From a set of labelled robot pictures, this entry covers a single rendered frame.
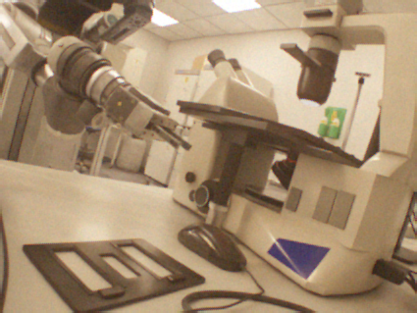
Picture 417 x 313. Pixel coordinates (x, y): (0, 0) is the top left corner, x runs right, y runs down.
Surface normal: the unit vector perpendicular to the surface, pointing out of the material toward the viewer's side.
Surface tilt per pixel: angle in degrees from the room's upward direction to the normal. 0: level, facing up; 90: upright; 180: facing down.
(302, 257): 48
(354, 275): 90
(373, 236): 90
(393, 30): 90
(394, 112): 90
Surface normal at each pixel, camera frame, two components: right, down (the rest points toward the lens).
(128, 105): -0.19, 0.00
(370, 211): 0.26, 0.13
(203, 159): -0.73, -0.18
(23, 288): 0.29, -0.96
